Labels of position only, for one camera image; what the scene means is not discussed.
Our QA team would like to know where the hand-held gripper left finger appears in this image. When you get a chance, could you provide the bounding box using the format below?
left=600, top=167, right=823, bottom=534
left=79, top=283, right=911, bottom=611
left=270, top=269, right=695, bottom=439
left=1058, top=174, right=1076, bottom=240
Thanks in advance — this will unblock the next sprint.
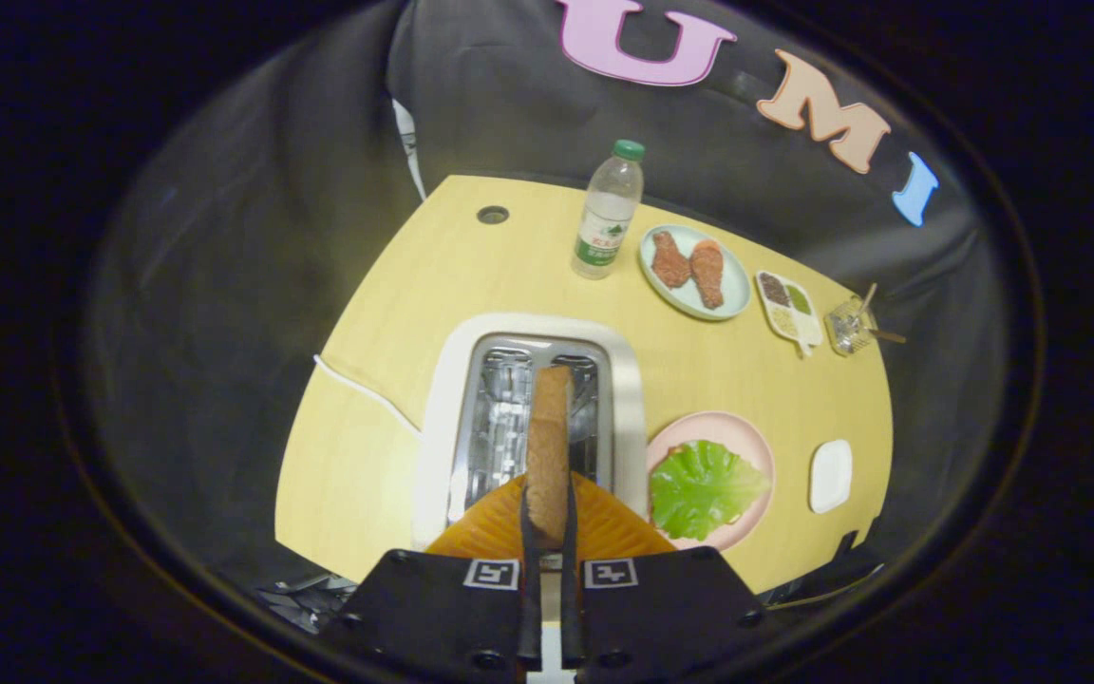
left=319, top=473, right=544, bottom=683

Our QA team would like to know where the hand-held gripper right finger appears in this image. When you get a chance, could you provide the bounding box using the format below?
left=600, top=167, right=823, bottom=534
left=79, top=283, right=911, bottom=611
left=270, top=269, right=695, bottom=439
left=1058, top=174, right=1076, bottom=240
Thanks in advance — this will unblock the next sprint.
left=560, top=472, right=766, bottom=683

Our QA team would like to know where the green lettuce leaf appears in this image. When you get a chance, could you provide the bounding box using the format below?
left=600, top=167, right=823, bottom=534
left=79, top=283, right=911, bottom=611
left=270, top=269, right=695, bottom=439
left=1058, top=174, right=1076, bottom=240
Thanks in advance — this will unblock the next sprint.
left=650, top=440, right=771, bottom=542

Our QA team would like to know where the toasted bread slice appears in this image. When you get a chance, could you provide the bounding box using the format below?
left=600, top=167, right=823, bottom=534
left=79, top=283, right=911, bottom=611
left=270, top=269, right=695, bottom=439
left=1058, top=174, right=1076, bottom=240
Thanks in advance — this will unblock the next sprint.
left=525, top=366, right=575, bottom=548

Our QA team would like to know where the white toaster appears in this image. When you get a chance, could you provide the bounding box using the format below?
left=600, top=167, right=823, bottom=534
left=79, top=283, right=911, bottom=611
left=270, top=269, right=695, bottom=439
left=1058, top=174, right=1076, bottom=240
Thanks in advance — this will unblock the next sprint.
left=411, top=313, right=649, bottom=554

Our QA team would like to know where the pink plate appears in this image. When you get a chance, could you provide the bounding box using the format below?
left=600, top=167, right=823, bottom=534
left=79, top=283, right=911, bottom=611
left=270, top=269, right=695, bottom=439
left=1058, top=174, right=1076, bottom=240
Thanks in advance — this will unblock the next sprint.
left=647, top=410, right=777, bottom=553

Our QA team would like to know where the small white dish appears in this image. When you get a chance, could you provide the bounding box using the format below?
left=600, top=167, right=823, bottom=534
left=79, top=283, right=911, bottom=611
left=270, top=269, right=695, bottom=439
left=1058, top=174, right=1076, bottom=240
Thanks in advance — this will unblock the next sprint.
left=810, top=439, right=854, bottom=515

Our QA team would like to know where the pale green plate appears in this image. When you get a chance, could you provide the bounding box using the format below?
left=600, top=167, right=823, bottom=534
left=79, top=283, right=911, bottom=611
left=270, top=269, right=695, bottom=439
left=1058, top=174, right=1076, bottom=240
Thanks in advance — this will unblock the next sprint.
left=639, top=224, right=753, bottom=322

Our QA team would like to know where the white divided condiment dish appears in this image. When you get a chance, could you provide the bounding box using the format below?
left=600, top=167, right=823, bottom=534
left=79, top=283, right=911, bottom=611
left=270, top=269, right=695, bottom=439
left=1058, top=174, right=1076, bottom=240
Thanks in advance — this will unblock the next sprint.
left=756, top=271, right=824, bottom=359

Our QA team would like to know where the brown meat piece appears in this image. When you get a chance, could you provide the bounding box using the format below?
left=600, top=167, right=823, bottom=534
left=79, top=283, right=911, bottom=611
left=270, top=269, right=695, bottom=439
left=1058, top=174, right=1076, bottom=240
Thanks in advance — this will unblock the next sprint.
left=689, top=239, right=726, bottom=311
left=651, top=231, right=693, bottom=290

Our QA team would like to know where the clear plastic water bottle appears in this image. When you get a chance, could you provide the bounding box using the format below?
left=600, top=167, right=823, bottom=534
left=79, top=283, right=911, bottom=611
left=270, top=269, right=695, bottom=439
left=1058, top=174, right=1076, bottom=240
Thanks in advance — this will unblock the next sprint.
left=572, top=140, right=646, bottom=280

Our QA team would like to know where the white toaster cable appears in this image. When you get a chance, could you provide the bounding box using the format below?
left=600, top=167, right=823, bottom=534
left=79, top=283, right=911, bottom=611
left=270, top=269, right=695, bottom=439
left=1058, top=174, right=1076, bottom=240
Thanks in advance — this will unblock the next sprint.
left=313, top=354, right=424, bottom=436

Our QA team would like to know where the wire utensil basket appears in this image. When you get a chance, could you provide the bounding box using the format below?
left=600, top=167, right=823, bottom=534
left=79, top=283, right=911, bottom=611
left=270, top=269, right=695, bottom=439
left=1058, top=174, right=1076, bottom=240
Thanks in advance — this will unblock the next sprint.
left=825, top=296, right=880, bottom=356

